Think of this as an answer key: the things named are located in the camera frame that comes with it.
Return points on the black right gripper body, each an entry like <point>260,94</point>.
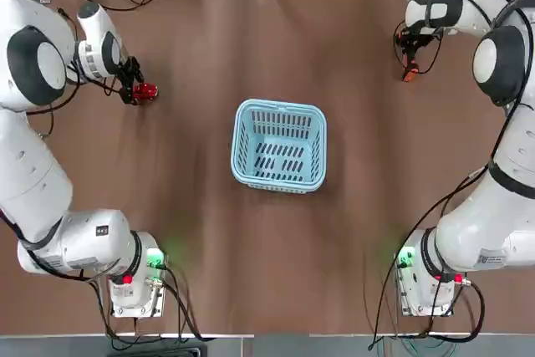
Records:
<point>422,37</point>

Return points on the black and orange barcode scanner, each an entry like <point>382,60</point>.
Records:
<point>410,72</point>

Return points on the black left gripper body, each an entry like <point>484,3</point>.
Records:
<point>128,66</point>

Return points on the light blue plastic basket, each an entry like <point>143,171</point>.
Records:
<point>278,144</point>

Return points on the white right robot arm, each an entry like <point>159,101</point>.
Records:
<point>514,190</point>

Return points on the red toy car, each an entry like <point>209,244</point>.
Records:
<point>146,91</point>

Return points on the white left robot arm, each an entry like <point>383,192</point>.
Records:
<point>33,173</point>

